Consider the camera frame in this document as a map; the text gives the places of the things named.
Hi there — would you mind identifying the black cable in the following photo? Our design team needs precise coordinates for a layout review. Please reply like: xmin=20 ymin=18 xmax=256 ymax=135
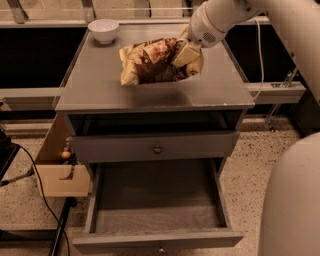
xmin=0 ymin=142 xmax=72 ymax=256

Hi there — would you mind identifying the white ceramic bowl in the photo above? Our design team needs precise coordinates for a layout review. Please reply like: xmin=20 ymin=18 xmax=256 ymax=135
xmin=88 ymin=19 xmax=119 ymax=44

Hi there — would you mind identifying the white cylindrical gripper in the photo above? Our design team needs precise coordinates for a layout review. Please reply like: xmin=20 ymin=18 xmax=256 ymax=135
xmin=171 ymin=2 xmax=225 ymax=67

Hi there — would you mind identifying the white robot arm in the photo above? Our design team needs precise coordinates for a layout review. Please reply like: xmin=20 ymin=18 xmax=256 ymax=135
xmin=182 ymin=0 xmax=320 ymax=256

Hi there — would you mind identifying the brown chip bag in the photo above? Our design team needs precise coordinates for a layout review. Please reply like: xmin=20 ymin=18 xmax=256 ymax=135
xmin=119 ymin=38 xmax=204 ymax=86

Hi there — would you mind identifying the black stand left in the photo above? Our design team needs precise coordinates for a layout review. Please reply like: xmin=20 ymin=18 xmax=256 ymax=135
xmin=0 ymin=131 xmax=20 ymax=181

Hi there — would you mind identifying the grey wooden cabinet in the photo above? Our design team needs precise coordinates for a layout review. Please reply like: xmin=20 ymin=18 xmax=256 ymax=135
xmin=54 ymin=22 xmax=256 ymax=188

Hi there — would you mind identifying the open grey middle drawer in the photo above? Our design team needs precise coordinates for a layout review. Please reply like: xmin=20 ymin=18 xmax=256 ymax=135
xmin=73 ymin=159 xmax=244 ymax=254

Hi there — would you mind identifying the grey metal rail beam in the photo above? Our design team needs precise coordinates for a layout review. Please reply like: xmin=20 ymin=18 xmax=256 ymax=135
xmin=245 ymin=82 xmax=306 ymax=104

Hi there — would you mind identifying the small orange ball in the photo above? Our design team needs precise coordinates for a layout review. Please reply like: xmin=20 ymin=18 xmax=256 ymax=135
xmin=61 ymin=151 xmax=71 ymax=159

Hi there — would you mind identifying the closed grey upper drawer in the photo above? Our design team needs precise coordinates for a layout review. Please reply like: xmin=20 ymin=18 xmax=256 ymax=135
xmin=71 ymin=131 xmax=239 ymax=163

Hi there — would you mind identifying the white cable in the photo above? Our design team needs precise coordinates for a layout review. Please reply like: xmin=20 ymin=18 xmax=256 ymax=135
xmin=253 ymin=17 xmax=265 ymax=101

